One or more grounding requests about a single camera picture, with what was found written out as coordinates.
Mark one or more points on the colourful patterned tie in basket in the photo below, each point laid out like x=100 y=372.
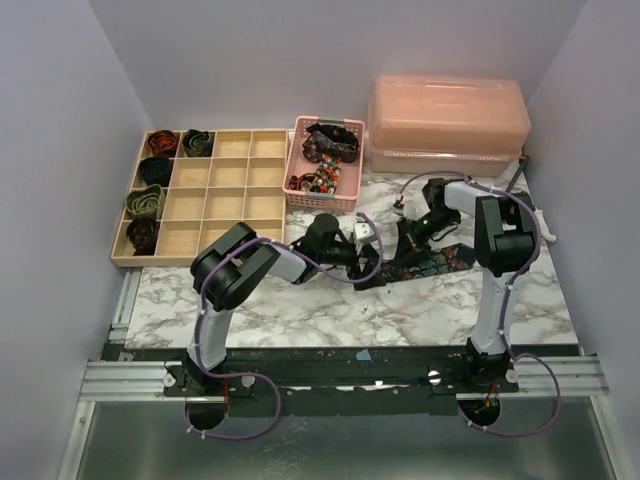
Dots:
x=324 y=180

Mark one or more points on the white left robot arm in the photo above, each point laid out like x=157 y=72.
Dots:
x=228 y=271

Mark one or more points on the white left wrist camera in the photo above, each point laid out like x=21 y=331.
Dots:
x=363 y=234

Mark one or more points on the olive green rolled tie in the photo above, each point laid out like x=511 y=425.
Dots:
x=146 y=203

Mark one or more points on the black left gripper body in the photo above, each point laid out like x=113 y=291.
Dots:
x=340 y=253

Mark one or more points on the red black rolled tie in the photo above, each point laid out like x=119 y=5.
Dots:
x=163 y=143

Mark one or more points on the dark floral tie in basket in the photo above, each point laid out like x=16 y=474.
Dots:
x=330 y=140

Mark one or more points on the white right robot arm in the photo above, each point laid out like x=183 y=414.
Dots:
x=507 y=241

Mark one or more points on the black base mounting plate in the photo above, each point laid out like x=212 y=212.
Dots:
x=326 y=381

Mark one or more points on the navy rolled tie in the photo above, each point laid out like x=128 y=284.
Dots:
x=156 y=171

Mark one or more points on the green dark rolled tie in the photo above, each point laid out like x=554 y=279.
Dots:
x=198 y=144

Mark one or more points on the pink translucent storage box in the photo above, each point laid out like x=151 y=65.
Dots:
x=416 y=124

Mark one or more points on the aluminium rail frame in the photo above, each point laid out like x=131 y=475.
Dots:
x=133 y=381

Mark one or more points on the pink plastic basket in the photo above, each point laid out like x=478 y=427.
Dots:
x=345 y=198

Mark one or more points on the navy floral tie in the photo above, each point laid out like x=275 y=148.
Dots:
x=451 y=259

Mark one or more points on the wooden compartment tray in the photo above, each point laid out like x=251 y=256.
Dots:
x=240 y=182

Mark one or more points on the dark red rolled tie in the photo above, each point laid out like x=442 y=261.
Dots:
x=143 y=233

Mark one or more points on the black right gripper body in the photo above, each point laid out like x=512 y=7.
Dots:
x=407 y=240

